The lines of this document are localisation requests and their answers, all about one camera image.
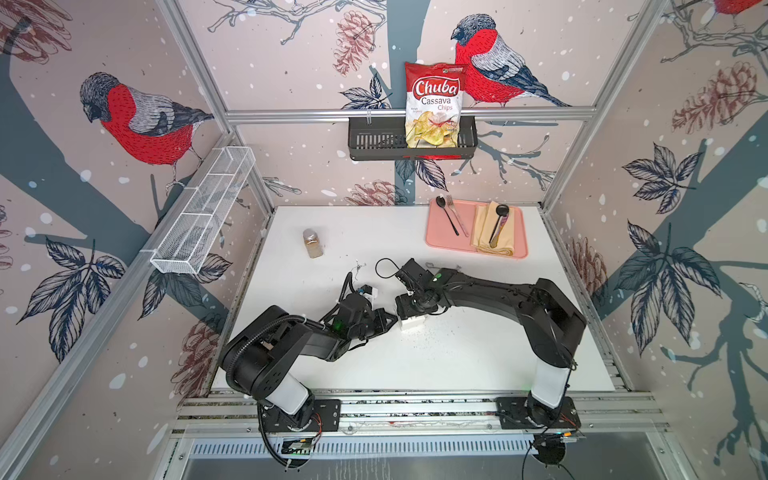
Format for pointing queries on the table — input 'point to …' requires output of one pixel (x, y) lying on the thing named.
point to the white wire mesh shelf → (183, 248)
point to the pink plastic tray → (439, 231)
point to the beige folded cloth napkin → (505, 241)
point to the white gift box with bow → (412, 322)
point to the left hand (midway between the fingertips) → (403, 315)
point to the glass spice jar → (312, 243)
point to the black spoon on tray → (441, 201)
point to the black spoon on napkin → (503, 211)
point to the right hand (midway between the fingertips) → (404, 309)
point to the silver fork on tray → (450, 200)
